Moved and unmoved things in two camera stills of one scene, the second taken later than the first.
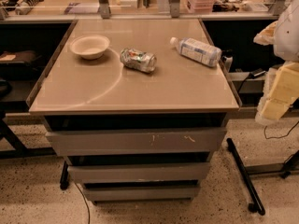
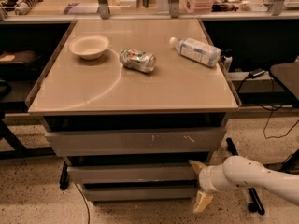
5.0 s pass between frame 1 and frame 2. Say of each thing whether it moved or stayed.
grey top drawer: stayed
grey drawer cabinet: stayed
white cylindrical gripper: moved
